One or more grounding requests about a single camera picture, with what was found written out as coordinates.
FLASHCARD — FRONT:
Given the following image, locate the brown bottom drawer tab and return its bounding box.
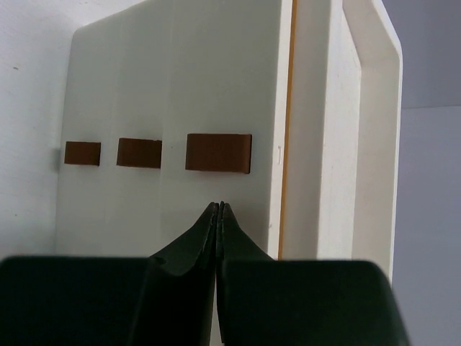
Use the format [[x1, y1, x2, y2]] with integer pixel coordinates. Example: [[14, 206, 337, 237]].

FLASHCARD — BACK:
[[64, 141, 101, 166]]

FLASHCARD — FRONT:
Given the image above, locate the white drawer cabinet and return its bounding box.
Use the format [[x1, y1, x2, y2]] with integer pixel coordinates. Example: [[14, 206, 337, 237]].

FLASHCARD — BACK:
[[55, 1, 402, 275]]

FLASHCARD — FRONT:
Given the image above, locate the white top drawer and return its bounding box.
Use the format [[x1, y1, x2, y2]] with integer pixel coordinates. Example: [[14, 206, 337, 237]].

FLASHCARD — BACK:
[[160, 1, 292, 257]]

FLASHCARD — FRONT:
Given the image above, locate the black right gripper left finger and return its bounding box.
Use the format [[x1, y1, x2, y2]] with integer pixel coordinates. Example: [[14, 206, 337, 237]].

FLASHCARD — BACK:
[[1, 203, 219, 345]]

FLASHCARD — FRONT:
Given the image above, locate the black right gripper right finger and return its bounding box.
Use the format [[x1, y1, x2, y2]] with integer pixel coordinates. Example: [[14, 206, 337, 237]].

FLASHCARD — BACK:
[[216, 203, 410, 345]]

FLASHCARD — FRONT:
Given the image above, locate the brown drawer tab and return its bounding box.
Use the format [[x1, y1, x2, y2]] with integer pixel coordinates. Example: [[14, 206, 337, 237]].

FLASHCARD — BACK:
[[117, 138, 162, 169], [64, 141, 101, 166]]

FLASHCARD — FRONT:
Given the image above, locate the brown middle drawer tab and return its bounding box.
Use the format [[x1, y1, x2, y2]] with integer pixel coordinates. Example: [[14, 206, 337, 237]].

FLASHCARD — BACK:
[[117, 138, 162, 169]]

